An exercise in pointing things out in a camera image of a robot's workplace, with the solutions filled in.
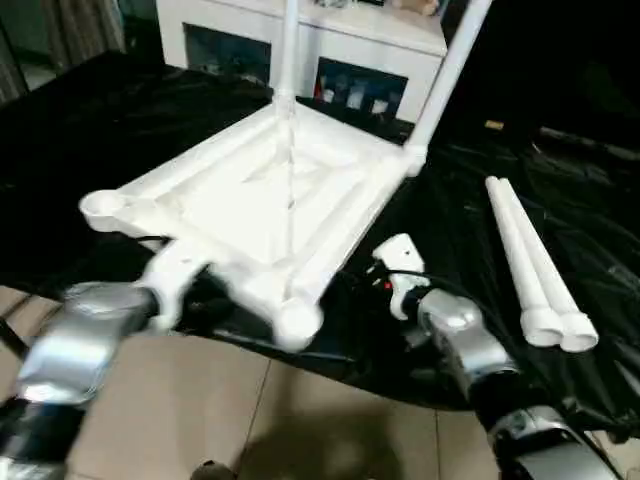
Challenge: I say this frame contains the black mat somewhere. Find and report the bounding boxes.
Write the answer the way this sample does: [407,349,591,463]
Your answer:
[0,49,640,444]

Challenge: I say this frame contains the white plastic table top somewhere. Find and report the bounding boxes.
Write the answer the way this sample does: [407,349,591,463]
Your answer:
[78,102,432,352]

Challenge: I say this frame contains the white cabinet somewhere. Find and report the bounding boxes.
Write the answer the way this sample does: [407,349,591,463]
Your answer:
[155,0,450,125]

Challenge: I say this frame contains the black stand strut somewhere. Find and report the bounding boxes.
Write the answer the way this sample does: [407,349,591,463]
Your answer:
[0,318,27,362]

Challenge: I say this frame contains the grey curtain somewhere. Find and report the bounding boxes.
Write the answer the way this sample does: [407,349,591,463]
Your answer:
[0,0,127,102]

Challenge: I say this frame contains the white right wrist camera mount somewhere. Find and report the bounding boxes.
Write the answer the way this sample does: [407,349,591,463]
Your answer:
[371,231,432,320]

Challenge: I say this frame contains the white plastic table leg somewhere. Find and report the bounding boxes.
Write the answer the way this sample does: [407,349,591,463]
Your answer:
[272,0,302,110]
[494,175,601,352]
[403,0,495,177]
[483,175,567,348]

